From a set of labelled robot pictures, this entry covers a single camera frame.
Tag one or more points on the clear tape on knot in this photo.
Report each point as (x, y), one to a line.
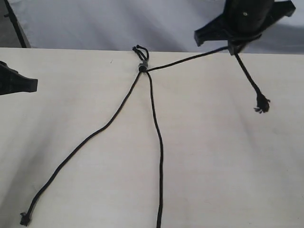
(143, 66)

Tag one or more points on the black backdrop stand pole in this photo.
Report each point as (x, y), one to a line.
(17, 28)

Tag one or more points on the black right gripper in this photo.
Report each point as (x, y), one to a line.
(247, 19)

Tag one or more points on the white backdrop cloth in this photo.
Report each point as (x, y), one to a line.
(159, 25)

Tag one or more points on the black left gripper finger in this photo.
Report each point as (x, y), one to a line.
(13, 82)

